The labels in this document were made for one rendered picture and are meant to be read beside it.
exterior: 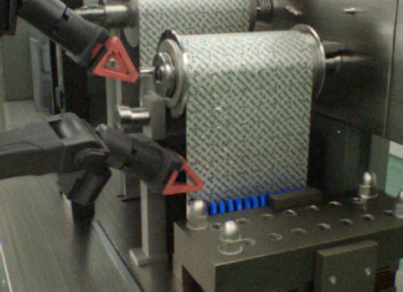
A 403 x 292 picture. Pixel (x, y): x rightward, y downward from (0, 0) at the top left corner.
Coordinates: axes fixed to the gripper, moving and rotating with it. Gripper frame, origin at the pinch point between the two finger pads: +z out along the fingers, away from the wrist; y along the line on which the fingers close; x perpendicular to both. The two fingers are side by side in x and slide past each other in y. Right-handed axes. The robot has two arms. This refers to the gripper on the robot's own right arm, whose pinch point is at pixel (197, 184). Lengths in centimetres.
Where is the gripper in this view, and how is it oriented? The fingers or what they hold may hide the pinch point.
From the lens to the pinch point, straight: 100.3
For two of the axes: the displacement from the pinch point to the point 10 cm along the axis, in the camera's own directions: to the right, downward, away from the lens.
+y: 4.0, 2.7, -8.8
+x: 4.6, -8.9, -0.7
